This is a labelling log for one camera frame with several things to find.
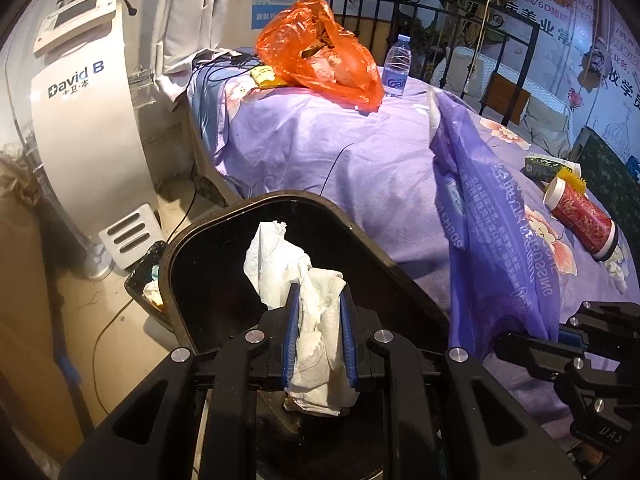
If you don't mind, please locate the small black floor bin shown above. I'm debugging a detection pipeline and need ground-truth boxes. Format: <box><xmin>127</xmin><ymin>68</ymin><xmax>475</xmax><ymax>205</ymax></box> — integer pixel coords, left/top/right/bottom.
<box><xmin>124</xmin><ymin>240</ymin><xmax>173</xmax><ymax>331</ymax></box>

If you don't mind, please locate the purple plastic packaging bag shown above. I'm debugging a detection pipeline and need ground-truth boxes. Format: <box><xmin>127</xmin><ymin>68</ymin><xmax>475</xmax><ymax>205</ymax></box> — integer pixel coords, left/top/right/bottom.
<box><xmin>429</xmin><ymin>87</ymin><xmax>568</xmax><ymax>356</ymax></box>

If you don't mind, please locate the white hanging cloth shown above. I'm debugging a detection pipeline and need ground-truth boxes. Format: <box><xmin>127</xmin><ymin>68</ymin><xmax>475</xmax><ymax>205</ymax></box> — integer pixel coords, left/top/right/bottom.
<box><xmin>157</xmin><ymin>0</ymin><xmax>241</xmax><ymax>68</ymax></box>

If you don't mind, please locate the white standing machine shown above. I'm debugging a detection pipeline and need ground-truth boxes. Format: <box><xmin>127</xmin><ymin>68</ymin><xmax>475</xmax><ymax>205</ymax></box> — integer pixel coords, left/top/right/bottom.
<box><xmin>27</xmin><ymin>0</ymin><xmax>168</xmax><ymax>281</ymax></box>

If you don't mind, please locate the green drink carton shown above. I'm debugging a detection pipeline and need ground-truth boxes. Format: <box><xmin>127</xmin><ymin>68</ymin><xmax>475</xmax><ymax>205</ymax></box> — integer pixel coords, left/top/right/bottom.
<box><xmin>524</xmin><ymin>154</ymin><xmax>583</xmax><ymax>181</ymax></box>

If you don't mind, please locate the black iron bed frame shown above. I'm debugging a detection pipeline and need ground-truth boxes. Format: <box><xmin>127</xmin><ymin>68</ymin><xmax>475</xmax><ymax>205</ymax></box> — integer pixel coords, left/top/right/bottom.
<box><xmin>314</xmin><ymin>0</ymin><xmax>541</xmax><ymax>126</ymax></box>

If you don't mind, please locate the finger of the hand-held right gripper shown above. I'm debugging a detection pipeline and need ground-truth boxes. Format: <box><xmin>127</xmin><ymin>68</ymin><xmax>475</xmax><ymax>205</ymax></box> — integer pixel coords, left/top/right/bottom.
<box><xmin>492</xmin><ymin>331</ymin><xmax>593</xmax><ymax>380</ymax></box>
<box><xmin>557</xmin><ymin>301</ymin><xmax>640</xmax><ymax>350</ymax></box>

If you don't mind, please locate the brown wooden panel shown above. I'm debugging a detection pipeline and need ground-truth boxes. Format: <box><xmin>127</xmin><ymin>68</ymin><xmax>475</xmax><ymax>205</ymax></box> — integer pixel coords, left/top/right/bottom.
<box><xmin>482</xmin><ymin>72</ymin><xmax>531</xmax><ymax>123</ymax></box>

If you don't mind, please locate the black trash bin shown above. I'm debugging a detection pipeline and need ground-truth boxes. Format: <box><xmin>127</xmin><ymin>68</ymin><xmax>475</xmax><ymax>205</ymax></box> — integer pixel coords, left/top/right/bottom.
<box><xmin>159</xmin><ymin>191</ymin><xmax>451</xmax><ymax>480</ymax></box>

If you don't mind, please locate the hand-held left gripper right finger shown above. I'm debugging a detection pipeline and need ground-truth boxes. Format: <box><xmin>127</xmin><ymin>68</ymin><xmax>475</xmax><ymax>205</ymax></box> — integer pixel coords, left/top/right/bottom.
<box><xmin>341</xmin><ymin>289</ymin><xmax>582</xmax><ymax>480</ymax></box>

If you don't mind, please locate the red paper cup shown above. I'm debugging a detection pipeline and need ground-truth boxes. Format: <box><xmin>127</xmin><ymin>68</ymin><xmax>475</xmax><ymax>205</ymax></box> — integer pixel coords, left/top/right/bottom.
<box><xmin>543</xmin><ymin>177</ymin><xmax>620</xmax><ymax>262</ymax></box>

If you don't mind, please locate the white paper tissue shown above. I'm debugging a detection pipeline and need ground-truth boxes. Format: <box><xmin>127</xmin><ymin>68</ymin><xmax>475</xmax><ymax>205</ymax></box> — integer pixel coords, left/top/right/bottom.
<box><xmin>243</xmin><ymin>220</ymin><xmax>362</xmax><ymax>417</ymax></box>

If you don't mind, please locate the printed wall banner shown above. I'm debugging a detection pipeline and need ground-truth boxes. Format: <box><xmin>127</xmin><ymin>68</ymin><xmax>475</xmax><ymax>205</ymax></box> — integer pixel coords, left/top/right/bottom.
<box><xmin>540</xmin><ymin>0</ymin><xmax>640</xmax><ymax>161</ymax></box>

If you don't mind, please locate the white cushion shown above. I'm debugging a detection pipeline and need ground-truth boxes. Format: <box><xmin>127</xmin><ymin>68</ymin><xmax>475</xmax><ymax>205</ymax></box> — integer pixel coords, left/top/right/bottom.
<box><xmin>520</xmin><ymin>95</ymin><xmax>573</xmax><ymax>153</ymax></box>

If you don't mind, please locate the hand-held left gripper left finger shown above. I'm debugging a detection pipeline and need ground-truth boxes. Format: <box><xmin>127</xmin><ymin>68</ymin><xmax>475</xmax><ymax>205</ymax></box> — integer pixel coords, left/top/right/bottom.
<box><xmin>57</xmin><ymin>284</ymin><xmax>302</xmax><ymax>480</ymax></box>

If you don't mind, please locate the orange plastic bag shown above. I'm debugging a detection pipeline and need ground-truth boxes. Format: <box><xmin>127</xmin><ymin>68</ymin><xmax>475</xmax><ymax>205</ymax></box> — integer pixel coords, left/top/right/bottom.
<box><xmin>256</xmin><ymin>0</ymin><xmax>386</xmax><ymax>110</ymax></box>

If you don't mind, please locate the yellow brush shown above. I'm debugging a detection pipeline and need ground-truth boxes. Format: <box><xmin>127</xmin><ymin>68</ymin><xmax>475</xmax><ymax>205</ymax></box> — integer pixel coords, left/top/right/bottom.
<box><xmin>557</xmin><ymin>167</ymin><xmax>586</xmax><ymax>193</ymax></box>

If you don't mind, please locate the dark green patterned box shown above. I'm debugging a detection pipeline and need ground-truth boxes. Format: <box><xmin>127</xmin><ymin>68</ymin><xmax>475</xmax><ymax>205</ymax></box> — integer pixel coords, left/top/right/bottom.
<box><xmin>570</xmin><ymin>127</ymin><xmax>640</xmax><ymax>241</ymax></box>

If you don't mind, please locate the small yellow packet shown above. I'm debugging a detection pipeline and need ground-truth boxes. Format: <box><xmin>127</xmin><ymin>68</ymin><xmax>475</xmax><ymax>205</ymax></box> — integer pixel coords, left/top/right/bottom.
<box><xmin>251</xmin><ymin>65</ymin><xmax>288</xmax><ymax>88</ymax></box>

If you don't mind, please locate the clear water bottle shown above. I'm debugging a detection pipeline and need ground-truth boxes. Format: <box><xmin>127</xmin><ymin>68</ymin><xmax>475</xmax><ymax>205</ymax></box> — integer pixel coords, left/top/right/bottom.
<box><xmin>382</xmin><ymin>34</ymin><xmax>415</xmax><ymax>99</ymax></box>

